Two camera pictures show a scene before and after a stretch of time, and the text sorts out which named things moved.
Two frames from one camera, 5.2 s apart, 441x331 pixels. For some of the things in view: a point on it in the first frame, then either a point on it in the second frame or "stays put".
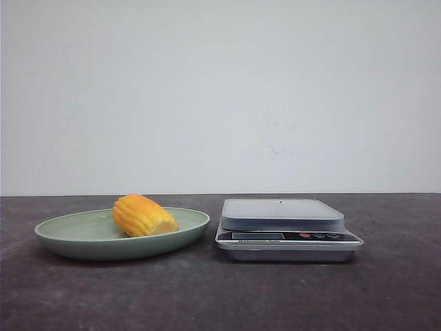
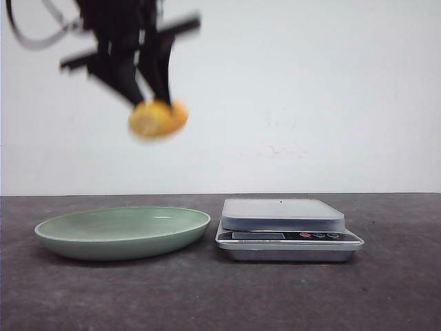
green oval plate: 91,234 stays put
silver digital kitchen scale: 281,229 stays put
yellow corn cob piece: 138,216 -> 156,119
